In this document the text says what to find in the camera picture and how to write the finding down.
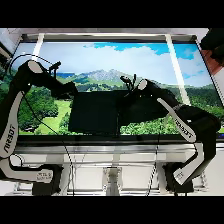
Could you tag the black pants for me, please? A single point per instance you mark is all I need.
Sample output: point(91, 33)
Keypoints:
point(93, 113)

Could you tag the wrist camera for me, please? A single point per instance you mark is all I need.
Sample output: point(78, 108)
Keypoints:
point(55, 67)
point(128, 81)

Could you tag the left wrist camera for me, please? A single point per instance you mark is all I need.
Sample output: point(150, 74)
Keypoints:
point(55, 67)

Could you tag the silver frame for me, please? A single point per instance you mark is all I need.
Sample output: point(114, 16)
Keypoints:
point(113, 180)

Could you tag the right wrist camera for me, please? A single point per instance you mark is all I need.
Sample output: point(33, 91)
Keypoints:
point(128, 81)

